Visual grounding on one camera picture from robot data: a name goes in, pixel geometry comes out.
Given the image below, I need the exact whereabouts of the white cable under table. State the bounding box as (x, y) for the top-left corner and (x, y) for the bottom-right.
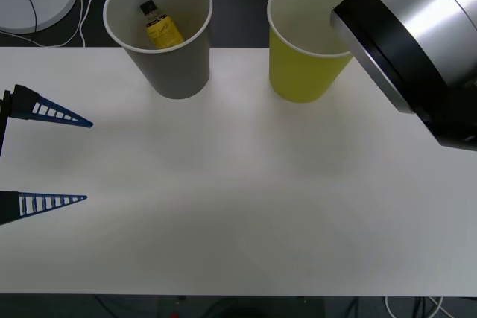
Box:
(385, 295), (448, 318)

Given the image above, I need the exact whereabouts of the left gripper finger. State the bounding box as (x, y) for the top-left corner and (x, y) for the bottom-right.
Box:
(10, 84), (94, 129)
(0, 190), (89, 226)

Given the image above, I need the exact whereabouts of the thin black cable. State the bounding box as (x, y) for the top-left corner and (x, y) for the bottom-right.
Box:
(0, 0), (40, 33)

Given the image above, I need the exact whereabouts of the yellow-green plastic bin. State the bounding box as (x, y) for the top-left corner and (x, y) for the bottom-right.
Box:
(266, 0), (361, 104)

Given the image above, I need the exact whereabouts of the yellow bottle with black cap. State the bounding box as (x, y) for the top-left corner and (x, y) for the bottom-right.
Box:
(139, 0), (186, 50)

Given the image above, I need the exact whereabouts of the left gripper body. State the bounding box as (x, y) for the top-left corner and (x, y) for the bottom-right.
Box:
(0, 89), (13, 157)

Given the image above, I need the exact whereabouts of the grey plastic bin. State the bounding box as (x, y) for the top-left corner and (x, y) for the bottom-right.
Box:
(102, 0), (213, 101)

